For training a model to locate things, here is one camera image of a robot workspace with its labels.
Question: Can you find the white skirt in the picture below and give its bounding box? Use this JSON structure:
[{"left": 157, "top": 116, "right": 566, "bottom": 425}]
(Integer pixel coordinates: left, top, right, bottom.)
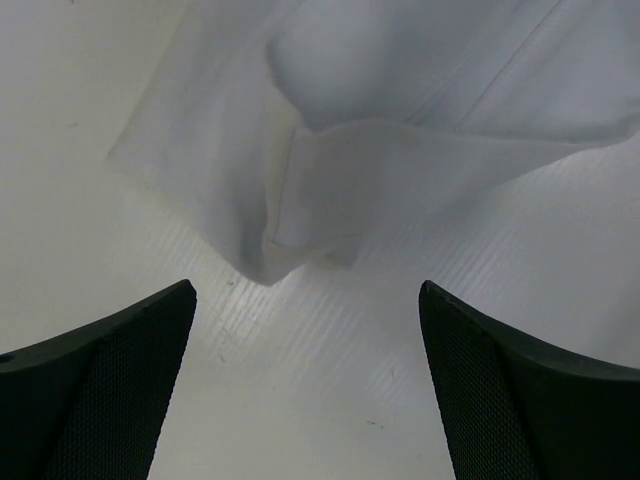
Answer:
[{"left": 109, "top": 1, "right": 639, "bottom": 285}]

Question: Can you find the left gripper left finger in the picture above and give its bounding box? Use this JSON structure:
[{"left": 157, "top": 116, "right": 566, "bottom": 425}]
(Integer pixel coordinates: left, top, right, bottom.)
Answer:
[{"left": 1, "top": 280, "right": 197, "bottom": 479}]

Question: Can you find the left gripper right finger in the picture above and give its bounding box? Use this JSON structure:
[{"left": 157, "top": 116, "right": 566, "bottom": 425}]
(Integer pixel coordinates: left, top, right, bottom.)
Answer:
[{"left": 419, "top": 281, "right": 639, "bottom": 479}]

